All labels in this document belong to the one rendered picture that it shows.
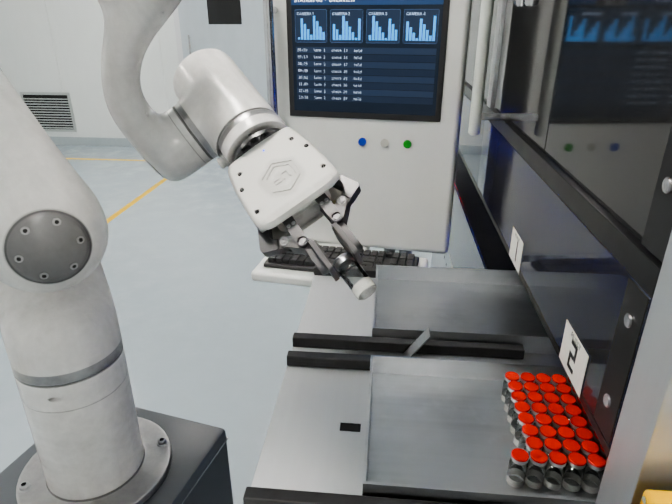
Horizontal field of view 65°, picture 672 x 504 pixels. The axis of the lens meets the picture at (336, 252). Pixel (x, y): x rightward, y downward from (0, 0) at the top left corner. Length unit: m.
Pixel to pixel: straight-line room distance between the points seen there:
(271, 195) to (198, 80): 0.18
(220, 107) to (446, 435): 0.53
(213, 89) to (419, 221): 0.94
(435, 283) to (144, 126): 0.75
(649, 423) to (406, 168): 1.01
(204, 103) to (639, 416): 0.55
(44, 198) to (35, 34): 6.61
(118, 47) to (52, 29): 6.41
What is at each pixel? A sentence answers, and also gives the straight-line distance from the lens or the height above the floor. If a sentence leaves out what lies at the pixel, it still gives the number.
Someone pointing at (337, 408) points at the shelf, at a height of 0.88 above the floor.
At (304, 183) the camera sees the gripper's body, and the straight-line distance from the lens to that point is 0.54.
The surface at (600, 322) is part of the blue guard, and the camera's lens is 0.67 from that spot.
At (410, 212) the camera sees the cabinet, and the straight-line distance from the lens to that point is 1.48.
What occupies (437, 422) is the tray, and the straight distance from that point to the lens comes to 0.81.
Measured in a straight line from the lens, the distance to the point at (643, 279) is 0.58.
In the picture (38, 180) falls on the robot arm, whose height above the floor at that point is 1.28.
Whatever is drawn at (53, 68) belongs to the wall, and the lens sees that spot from 7.08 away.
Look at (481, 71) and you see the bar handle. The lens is 1.18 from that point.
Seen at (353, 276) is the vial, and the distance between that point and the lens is 0.50.
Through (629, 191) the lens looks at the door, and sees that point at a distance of 0.64.
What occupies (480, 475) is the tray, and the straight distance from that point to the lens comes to 0.75.
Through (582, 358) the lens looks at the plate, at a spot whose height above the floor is 1.04.
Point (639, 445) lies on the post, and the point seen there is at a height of 1.05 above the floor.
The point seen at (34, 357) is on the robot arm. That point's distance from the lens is 0.66.
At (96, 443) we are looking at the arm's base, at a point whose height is 0.95.
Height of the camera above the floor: 1.42
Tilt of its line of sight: 24 degrees down
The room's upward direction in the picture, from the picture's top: straight up
